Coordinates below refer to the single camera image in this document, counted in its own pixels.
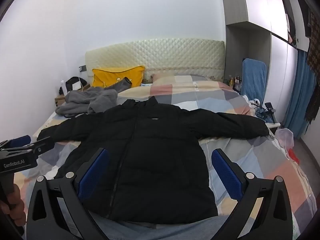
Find grey fleece garment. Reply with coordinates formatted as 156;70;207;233
55;86;118;118

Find blue curtain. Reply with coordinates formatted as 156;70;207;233
282;49;315;139

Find grey white wardrobe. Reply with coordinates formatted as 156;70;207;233
219;0;300;130

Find translucent plastic bag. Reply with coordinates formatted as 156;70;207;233
274;128;295;155

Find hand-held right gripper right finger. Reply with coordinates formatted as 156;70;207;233
211;148;293;240

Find brown patterned hanging garment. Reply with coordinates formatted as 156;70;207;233
304;7;320;125

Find pastel patchwork quilt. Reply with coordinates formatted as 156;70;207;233
14;74;318;240

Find red bag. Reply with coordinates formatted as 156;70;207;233
287;148;300;165

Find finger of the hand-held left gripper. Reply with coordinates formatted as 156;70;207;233
9;135;31;147
26;136;54;153

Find cream quilted headboard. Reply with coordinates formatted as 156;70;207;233
85;38;225;85

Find person's grey-blue trousers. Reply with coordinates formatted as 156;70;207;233
90;211;232;240

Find black bag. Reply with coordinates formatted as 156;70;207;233
65;76;88;91

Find black puffer jacket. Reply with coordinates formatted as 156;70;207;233
37;97;270;224

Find blue towel covered chair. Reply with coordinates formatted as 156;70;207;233
241;58;267;105

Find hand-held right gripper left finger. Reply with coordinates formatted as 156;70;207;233
26;148;110;240

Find yellow pillow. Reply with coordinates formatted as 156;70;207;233
91;66;146;88

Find row of small bottles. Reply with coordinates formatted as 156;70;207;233
225;75;243;92

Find person's left hand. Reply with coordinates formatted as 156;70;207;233
0;184;27;233

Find wooden nightstand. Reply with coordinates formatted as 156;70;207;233
54;84;90;108

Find pink beige pillow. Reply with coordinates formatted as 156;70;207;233
151;73;185;83

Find black cables and device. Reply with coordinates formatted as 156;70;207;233
250;99;277;123

